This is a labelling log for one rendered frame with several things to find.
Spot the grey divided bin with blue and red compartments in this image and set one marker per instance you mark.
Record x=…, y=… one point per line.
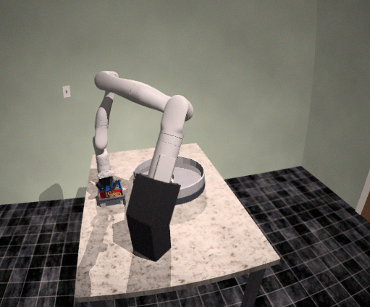
x=106, y=201

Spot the grey round turntable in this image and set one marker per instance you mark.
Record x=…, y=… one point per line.
x=188, y=173

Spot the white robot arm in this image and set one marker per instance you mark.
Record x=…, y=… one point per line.
x=171, y=134

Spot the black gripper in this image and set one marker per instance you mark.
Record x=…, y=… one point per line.
x=107, y=183

